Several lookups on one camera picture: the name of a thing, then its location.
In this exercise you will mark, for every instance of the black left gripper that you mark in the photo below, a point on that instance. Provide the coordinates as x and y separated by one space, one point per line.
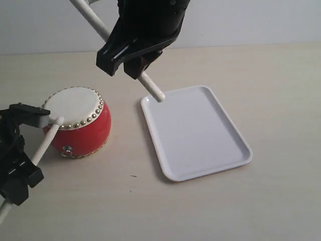
17 170

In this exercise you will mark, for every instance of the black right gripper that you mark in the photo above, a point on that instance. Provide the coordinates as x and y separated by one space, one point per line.
142 27

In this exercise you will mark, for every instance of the red small drum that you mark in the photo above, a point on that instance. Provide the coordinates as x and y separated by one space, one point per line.
87 121

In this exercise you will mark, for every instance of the white plastic tray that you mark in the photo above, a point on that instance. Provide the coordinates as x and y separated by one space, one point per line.
192 134

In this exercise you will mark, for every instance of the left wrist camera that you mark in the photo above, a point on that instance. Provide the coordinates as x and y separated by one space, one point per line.
29 115

